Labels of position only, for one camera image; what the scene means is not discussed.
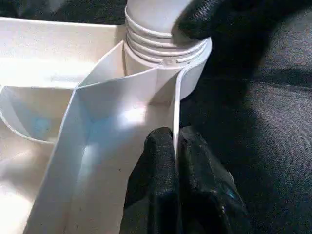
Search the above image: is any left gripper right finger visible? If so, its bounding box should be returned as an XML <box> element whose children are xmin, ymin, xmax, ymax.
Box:
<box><xmin>176</xmin><ymin>126</ymin><xmax>252</xmax><ymax>234</ymax></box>

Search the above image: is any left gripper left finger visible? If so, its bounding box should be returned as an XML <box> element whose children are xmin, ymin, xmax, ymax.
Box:
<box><xmin>120</xmin><ymin>126</ymin><xmax>181</xmax><ymax>234</ymax></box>

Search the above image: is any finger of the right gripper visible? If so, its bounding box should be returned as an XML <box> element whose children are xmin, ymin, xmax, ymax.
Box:
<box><xmin>171</xmin><ymin>0</ymin><xmax>276</xmax><ymax>41</ymax></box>

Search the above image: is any white plastic table leg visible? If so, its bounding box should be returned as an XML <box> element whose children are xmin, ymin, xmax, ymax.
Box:
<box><xmin>124</xmin><ymin>0</ymin><xmax>212</xmax><ymax>69</ymax></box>

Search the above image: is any white plastic table top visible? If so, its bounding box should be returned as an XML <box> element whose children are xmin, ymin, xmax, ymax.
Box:
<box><xmin>0</xmin><ymin>17</ymin><xmax>213</xmax><ymax>234</ymax></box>

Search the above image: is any black mat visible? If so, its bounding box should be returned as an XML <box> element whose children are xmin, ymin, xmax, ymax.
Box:
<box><xmin>0</xmin><ymin>0</ymin><xmax>312</xmax><ymax>234</ymax></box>

